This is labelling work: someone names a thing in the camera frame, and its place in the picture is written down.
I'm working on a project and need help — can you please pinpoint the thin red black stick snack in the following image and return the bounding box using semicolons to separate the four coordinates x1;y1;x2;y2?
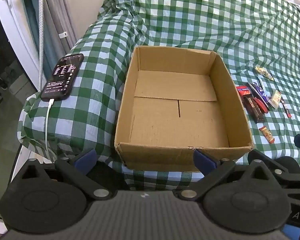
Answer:
281;98;292;118

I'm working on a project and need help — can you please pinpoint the dark brown chocolate bar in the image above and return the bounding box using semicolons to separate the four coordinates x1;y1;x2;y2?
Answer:
243;95;264;124

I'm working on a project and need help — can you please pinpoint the green peanut snack pack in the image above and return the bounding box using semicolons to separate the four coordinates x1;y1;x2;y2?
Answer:
268;90;282;109

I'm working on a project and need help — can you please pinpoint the purple candy wrapper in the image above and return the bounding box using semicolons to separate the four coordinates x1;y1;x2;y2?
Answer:
252;82;269;103

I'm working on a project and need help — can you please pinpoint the silver foil snack packet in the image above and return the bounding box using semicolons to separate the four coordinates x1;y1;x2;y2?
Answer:
247;83;269;109

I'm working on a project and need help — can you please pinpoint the yellow snack bar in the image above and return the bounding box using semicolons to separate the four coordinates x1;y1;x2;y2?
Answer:
255;66;274;81

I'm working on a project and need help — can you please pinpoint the small red snack pack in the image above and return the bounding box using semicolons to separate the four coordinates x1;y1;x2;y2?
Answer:
253;97;268;113

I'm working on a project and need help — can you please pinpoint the red spicy strip packet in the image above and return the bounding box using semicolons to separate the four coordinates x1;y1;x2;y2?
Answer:
236;86;252;98

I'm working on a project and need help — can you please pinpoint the orange small snack bar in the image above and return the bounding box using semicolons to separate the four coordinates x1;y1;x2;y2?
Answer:
259;126;275;144

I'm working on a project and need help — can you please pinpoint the open cardboard box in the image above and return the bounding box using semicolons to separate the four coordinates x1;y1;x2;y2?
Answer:
114;46;253;172

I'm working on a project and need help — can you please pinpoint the white blue thin candy stick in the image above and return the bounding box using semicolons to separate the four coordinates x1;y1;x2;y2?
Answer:
257;76;266;92

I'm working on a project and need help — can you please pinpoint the black smartphone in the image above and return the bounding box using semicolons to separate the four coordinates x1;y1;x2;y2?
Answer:
40;54;84;102

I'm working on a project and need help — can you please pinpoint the green checkered sofa cover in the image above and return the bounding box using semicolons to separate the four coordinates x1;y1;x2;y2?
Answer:
17;0;300;191

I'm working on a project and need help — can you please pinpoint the grey curtain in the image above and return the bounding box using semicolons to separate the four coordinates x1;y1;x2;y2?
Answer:
44;0;77;59

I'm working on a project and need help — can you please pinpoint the white charging cable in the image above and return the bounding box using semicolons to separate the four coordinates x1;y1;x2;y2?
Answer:
44;98;56;159

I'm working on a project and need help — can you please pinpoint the braided steamer hose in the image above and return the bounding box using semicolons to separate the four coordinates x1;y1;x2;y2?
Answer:
37;0;45;92

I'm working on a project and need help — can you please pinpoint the white door frame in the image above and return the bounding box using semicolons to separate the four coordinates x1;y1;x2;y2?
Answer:
0;0;39;88

